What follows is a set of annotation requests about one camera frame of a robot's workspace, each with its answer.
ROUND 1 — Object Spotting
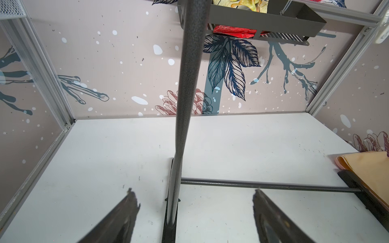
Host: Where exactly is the tan pink-edged placemat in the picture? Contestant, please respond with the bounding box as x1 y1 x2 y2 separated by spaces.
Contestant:
335 151 389 209

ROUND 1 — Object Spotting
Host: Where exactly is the black clothes rack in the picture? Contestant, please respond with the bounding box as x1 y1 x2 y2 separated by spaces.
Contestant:
162 1 389 243

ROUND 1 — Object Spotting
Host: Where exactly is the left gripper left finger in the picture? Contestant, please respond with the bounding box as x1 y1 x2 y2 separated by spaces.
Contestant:
79 188 140 243

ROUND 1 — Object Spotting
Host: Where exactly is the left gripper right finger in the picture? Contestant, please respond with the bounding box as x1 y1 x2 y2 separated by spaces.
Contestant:
253 189 313 243

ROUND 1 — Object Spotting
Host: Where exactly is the red cassava chips bag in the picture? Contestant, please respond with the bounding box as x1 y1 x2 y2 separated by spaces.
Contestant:
212 0 270 39

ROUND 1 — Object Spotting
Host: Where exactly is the dark wall basket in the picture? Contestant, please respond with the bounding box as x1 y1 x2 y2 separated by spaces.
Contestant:
177 0 327 46

